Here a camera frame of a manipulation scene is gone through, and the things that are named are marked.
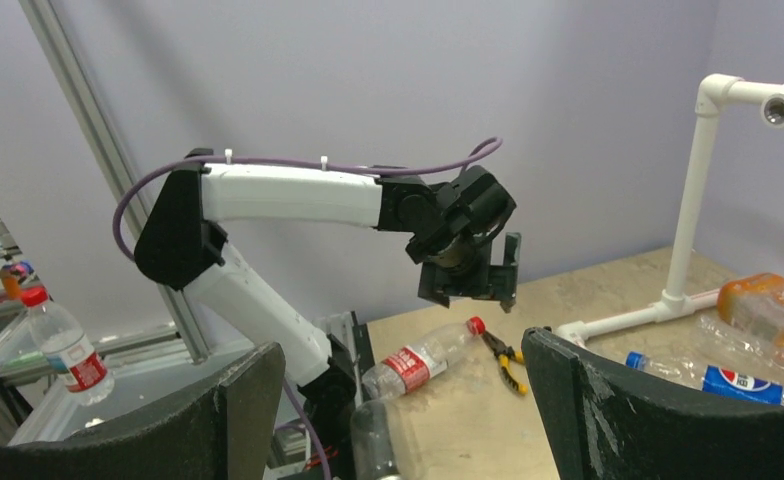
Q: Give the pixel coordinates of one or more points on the red cap bottle off table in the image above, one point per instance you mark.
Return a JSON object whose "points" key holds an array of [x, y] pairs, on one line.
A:
{"points": [[66, 347]]}

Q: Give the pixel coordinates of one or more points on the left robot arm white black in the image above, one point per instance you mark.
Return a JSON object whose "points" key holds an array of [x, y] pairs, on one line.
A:
{"points": [[184, 245]]}

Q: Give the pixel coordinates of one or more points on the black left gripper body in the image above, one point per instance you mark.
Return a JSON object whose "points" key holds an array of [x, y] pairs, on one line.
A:
{"points": [[455, 246]]}

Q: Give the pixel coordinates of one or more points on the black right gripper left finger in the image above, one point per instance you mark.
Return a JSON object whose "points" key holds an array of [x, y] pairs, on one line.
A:
{"points": [[219, 427]]}

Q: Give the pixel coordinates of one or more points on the yellow black pliers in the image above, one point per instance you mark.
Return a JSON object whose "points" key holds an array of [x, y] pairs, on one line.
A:
{"points": [[505, 355]]}

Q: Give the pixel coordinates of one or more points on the aluminium frame post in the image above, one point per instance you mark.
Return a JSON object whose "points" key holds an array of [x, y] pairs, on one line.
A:
{"points": [[69, 67]]}

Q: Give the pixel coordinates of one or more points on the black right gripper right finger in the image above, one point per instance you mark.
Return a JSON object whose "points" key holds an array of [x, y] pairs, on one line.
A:
{"points": [[604, 420]]}

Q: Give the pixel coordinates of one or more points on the orange label bottle far corner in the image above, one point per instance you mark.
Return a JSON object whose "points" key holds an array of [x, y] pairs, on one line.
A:
{"points": [[755, 305]]}

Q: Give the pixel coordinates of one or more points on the clear bottle red cap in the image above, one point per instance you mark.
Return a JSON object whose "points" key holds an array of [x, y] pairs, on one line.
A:
{"points": [[415, 364]]}

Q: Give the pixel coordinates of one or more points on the clear crushed bottle front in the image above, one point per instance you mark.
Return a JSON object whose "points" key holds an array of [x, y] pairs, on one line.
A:
{"points": [[382, 442]]}

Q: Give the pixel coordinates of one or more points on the white PVC pipe frame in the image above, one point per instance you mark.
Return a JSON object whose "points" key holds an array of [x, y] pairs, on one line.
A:
{"points": [[715, 93]]}

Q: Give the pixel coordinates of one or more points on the clear Pepsi bottle blue cap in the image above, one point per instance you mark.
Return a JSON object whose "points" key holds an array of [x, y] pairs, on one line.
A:
{"points": [[695, 373]]}

